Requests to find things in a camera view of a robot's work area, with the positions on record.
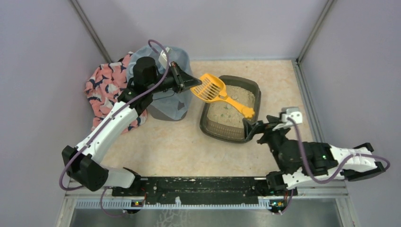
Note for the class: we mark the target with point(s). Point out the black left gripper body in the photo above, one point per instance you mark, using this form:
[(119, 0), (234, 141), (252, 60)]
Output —
[(179, 77)]

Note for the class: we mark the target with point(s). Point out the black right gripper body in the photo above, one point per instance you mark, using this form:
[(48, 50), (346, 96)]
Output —
[(259, 129)]

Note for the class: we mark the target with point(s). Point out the blue plastic trash bag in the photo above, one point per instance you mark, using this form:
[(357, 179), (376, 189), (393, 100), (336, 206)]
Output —
[(167, 106)]

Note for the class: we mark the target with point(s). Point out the yellow plastic litter scoop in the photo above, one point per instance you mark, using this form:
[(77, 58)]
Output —
[(213, 89)]

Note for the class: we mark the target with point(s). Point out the grey plastic litter box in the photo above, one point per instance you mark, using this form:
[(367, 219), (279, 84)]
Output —
[(227, 133)]

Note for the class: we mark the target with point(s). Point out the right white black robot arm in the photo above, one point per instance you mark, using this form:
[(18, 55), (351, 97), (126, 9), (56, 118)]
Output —
[(301, 162)]

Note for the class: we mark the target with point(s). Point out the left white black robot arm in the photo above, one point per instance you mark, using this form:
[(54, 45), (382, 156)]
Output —
[(82, 162)]

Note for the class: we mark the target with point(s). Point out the pink patterned cloth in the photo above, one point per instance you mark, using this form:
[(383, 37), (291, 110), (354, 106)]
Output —
[(105, 85)]

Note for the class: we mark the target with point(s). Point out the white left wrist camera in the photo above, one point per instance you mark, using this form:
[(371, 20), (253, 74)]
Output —
[(163, 57)]

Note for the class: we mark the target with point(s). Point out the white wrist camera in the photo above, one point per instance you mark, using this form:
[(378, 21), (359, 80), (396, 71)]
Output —
[(163, 57), (289, 116)]

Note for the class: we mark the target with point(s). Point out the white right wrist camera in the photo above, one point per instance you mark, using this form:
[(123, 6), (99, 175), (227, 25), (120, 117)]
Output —
[(289, 116)]

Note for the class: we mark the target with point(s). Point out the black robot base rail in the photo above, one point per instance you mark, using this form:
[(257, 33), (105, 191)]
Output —
[(200, 192)]

